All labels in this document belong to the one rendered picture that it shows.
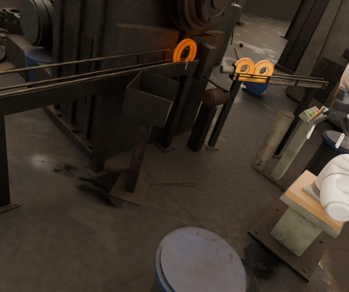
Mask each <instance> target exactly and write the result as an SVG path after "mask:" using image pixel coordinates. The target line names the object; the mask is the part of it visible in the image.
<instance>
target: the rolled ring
mask: <svg viewBox="0 0 349 292"><path fill-rule="evenodd" d="M188 45H189V46H190V53H189V55H188V57H187V58H186V59H185V61H190V60H193V59H194V58H195V55H196V52H197V45H196V43H195V42H194V41H193V40H191V39H188V38H187V39H184V40H182V41H181V42H180V43H179V44H178V45H177V47H176V48H175V51H174V54H173V62H175V61H180V55H181V53H182V51H183V49H184V48H185V47H186V46H188Z"/></svg>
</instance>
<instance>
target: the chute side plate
mask: <svg viewBox="0 0 349 292"><path fill-rule="evenodd" d="M197 65H198V62H195V63H188V64H187V63H178V64H172V65H166V66H162V67H157V68H151V69H147V70H145V71H148V72H151V73H153V74H157V75H160V76H163V77H165V78H171V77H174V76H183V75H188V72H189V71H192V70H195V71H194V74H195V72H196V69H197ZM186 66H187V67H186ZM185 68H186V70H185ZM139 72H140V71H135V72H130V73H125V74H120V75H114V76H108V77H105V78H99V79H93V80H89V81H83V82H77V83H72V84H68V85H62V86H56V87H50V88H47V89H41V90H35V91H31V92H25V93H20V94H14V95H10V96H4V97H0V111H4V116H6V115H11V114H15V113H19V112H23V111H28V110H33V109H36V108H41V107H45V106H49V105H53V104H58V103H63V102H66V101H71V100H76V99H79V98H84V97H89V96H94V95H97V94H102V93H106V92H108V87H110V86H118V88H117V90H119V89H124V88H126V87H127V86H128V84H130V83H131V81H132V80H133V79H134V78H135V77H136V76H137V75H138V74H139Z"/></svg>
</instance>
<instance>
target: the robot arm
mask: <svg viewBox="0 0 349 292"><path fill-rule="evenodd" d="M334 98H335V99H334V100H333V103H332V105H331V106H330V108H326V107H325V106H322V108H321V109H320V110H319V111H318V112H317V113H316V114H314V115H313V116H312V117H311V118H310V119H308V120H307V121H308V123H309V124H310V125H309V128H308V131H309V132H308V134H307V139H309V138H310V135H311V133H312V131H313V129H314V127H315V124H317V123H319V122H322V121H324V120H325V119H329V118H330V119H331V120H335V121H340V123H341V126H342V129H343V132H344V133H342V134H341V136H340V138H339V139H338V141H337V143H336V145H335V146H336V148H338V147H339V145H340V143H341V142H344V140H345V139H346V137H348V136H349V114H347V113H348V111H349V63H348V65H347V67H346V68H345V70H344V73H343V75H342V77H341V82H340V85H339V87H338V89H337V91H336V93H335V95H334ZM325 111H328V114H326V115H324V116H322V117H320V118H318V119H316V118H317V117H318V116H320V115H321V114H322V113H323V112H325ZM346 117H347V118H348V132H347V130H346V127H345V124H344V121H343V119H344V118H346ZM314 119H316V120H314ZM302 190H303V191H304V192H305V193H307V194H309V195H310V196H311V197H312V198H313V199H315V200H316V201H317V202H318V203H319V204H320V205H322V207H323V209H324V211H325V212H326V213H327V215H328V216H329V217H330V218H331V219H333V220H335V221H339V222H347V221H349V154H341V155H339V156H337V157H335V158H333V159H332V160H331V161H330V162H329V163H328V164H327V165H326V166H325V167H324V168H323V170H322V171H321V172H320V174H319V175H318V177H317V178H316V179H315V180H314V182H312V183H311V184H309V185H308V186H305V187H303V188H302Z"/></svg>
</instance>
